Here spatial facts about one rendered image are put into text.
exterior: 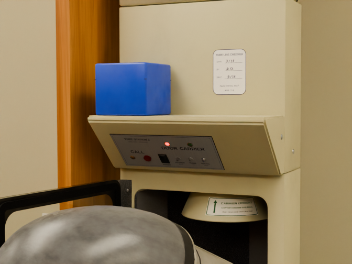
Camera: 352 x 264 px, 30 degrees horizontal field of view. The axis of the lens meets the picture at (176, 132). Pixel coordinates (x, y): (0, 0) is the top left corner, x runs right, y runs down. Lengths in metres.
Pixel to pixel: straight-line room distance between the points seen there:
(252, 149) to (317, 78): 0.52
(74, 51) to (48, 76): 0.66
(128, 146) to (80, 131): 0.11
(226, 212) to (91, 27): 0.43
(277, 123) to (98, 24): 0.42
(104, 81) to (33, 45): 0.78
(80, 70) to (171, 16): 0.19
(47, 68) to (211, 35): 0.79
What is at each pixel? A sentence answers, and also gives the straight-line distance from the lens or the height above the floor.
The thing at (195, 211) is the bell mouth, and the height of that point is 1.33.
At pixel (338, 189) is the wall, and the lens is 1.56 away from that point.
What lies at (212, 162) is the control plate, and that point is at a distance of 1.12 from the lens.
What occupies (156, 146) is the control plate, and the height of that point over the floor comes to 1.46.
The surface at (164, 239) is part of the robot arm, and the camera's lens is 0.56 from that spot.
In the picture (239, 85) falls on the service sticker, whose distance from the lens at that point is 1.15.
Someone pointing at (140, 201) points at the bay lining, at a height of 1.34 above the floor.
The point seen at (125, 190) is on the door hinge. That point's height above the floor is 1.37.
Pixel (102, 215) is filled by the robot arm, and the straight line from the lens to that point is 0.56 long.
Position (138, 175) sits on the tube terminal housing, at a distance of 1.24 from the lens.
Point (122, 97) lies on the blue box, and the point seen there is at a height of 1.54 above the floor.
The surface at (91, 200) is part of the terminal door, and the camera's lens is 1.18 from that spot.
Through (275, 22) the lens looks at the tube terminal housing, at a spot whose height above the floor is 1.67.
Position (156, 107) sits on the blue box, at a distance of 1.14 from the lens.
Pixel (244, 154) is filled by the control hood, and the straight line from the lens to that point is 1.08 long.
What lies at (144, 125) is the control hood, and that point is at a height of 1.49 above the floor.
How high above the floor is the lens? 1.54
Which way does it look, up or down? 3 degrees down
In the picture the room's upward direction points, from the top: straight up
